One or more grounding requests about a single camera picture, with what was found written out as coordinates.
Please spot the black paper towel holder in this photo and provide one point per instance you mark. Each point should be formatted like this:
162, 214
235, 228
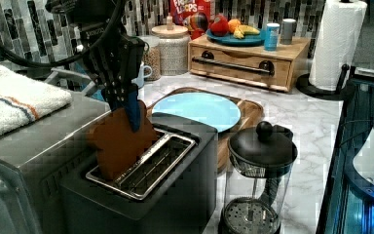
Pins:
344, 89

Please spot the silver toaster oven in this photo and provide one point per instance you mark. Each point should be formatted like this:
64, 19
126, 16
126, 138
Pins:
33, 161

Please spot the glass jar with grains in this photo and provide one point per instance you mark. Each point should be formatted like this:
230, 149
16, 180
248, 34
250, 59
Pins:
152, 57

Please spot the wooden bread box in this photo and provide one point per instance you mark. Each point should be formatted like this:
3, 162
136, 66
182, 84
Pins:
290, 62

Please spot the blue can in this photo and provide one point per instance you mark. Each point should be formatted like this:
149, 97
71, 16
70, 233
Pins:
271, 36

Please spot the light blue plate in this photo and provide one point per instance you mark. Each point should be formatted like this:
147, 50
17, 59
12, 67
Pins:
213, 110

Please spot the black bread box handle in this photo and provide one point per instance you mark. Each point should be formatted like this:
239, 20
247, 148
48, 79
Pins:
266, 67

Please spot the glass french press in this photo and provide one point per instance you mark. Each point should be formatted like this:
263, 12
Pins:
257, 175

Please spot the paper towel roll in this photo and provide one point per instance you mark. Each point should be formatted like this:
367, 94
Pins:
337, 37

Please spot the orange fruit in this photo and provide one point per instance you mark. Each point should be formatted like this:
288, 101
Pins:
233, 24

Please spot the teal fruit plate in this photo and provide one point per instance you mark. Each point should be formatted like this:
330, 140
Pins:
249, 40

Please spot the Froot Loops cereal box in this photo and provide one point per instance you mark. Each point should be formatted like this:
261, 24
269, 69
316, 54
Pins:
192, 14

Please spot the black toaster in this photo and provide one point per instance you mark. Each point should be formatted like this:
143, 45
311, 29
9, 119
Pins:
170, 190

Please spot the ceramic jar with wooden lid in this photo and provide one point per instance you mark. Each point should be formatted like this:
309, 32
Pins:
173, 45

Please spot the white striped towel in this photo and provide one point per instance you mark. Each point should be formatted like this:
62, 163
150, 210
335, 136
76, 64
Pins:
24, 100

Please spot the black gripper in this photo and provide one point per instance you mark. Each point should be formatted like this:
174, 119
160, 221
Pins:
112, 64

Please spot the grey can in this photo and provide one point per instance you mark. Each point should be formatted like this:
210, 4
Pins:
286, 31

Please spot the red apple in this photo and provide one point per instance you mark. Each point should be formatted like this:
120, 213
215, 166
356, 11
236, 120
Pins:
220, 26

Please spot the white mug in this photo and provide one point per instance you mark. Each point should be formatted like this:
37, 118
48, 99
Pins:
145, 71

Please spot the wooden cutting board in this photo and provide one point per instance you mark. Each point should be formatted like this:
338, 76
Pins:
251, 111

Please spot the yellow banana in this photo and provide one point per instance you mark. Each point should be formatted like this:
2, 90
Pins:
242, 30

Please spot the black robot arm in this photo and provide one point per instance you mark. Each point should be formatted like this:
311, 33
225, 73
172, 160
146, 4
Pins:
95, 19

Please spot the brown toast slice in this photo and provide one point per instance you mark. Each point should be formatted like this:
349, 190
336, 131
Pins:
117, 146

